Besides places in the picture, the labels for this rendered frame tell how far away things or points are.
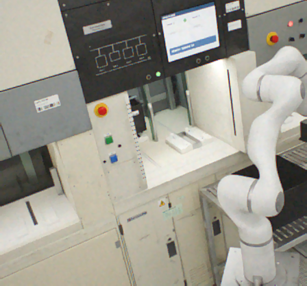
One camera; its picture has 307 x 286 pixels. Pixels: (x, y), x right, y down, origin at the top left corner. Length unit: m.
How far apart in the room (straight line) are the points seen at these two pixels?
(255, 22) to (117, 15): 0.73
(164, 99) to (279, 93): 1.64
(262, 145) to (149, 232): 0.99
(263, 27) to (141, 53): 0.67
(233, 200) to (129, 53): 0.81
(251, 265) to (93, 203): 0.81
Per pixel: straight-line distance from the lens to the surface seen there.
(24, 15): 1.78
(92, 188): 2.05
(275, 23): 2.32
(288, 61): 1.65
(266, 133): 1.52
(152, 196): 2.20
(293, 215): 2.01
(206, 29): 2.09
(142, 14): 1.92
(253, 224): 1.59
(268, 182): 1.48
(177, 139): 2.54
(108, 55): 1.88
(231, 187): 1.52
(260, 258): 1.65
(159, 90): 3.05
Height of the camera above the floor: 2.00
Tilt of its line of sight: 24 degrees down
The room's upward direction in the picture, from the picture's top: 12 degrees counter-clockwise
